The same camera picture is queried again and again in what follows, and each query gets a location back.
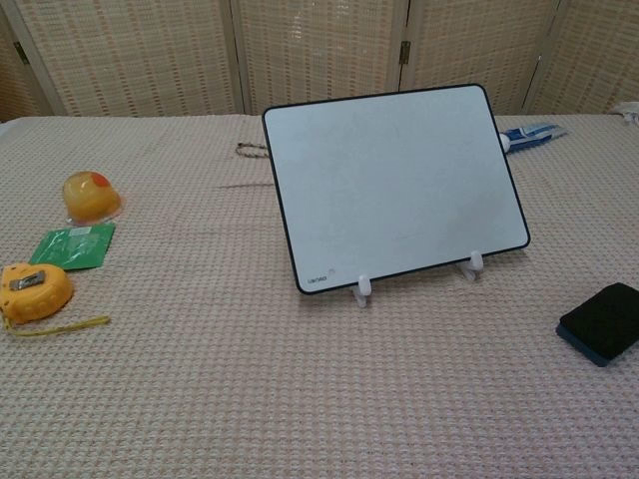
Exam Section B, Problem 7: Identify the white plastic display stand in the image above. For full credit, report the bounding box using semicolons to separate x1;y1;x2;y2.
349;125;511;307

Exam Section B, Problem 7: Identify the yellow tape measure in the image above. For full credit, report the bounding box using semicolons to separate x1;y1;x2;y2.
0;262;112;337

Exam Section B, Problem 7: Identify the woven folding screen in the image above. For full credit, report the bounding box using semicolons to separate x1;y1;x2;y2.
0;0;639;124

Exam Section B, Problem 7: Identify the blue white plastic package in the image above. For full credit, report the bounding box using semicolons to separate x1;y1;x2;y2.
501;124;570;154

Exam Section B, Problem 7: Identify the braided rope cord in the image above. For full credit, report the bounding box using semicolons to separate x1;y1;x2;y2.
234;141;268;160

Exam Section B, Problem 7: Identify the beige waffle tablecloth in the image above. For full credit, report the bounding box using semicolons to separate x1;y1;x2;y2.
0;112;639;479

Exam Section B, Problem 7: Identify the orange fruit jelly cup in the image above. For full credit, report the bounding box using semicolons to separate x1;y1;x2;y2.
62;169;128;224

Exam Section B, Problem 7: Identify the green foil sachet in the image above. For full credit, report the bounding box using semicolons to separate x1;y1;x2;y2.
28;223;117;272

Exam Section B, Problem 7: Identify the black and blue eraser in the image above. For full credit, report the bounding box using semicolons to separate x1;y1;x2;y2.
555;281;639;368

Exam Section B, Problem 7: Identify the white board with black frame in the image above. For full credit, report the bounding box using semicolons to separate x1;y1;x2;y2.
262;83;531;295

